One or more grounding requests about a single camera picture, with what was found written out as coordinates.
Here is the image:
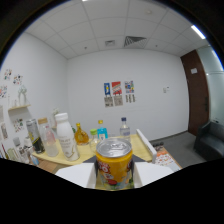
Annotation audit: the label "yellow orange drink can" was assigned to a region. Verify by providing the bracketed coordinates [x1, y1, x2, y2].
[95, 138, 135, 191]

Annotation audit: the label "clear bottle with green cap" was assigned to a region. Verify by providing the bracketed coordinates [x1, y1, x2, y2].
[88, 128, 102, 154]

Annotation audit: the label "orange patterned magazine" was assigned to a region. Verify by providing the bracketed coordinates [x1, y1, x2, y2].
[153, 148, 183, 170]

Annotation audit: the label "two-tier wooden shelf rack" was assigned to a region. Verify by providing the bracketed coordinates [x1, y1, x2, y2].
[31, 129, 158, 168]

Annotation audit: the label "large white milk bottle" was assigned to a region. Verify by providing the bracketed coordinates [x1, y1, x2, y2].
[54, 112, 81, 162]

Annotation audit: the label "amber round liquor bottle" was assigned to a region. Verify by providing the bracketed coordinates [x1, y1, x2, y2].
[73, 122, 90, 146]

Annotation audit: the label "glass jar with wooden lid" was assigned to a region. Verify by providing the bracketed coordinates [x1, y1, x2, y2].
[37, 117, 60, 158]

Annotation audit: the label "light blue bottle yellow cap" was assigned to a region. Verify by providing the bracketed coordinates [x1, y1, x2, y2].
[96, 119, 109, 141]

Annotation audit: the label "clear bottle with blue cap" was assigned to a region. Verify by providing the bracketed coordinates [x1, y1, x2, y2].
[119, 116, 131, 143]

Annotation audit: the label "black and yellow tall can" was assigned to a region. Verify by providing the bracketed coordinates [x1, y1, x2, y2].
[25, 118, 46, 154]

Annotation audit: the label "black sofa chair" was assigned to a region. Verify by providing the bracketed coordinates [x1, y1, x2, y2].
[193, 119, 224, 162]

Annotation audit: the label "white sheet with black bars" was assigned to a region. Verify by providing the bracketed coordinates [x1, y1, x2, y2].
[125, 93, 137, 104]

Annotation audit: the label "black and white printed sheet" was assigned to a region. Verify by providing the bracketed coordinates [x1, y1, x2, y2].
[104, 96, 115, 108]
[113, 95, 124, 107]

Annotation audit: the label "large ceiling vent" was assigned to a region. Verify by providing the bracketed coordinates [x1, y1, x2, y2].
[123, 35, 148, 49]

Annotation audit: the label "small ceiling vent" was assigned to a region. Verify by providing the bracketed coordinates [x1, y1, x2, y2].
[104, 39, 117, 47]

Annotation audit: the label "ceiling light strip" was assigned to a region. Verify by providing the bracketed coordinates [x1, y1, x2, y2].
[190, 24, 207, 40]

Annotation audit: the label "photo collage on wall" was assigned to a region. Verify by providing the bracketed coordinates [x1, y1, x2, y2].
[12, 118, 25, 133]

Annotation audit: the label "multicoloured wall poster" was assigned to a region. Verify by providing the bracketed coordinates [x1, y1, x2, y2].
[124, 79, 135, 94]

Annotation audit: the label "wooden wall shelf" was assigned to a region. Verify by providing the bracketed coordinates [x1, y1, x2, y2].
[7, 103, 32, 113]

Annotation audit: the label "blue wall poster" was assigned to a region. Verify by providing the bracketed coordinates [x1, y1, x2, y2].
[103, 82, 112, 97]

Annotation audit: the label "red wall poster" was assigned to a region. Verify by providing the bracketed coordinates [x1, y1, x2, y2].
[111, 80, 123, 96]

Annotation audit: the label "colourful wall stickers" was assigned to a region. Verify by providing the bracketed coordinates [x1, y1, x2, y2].
[3, 68, 24, 86]

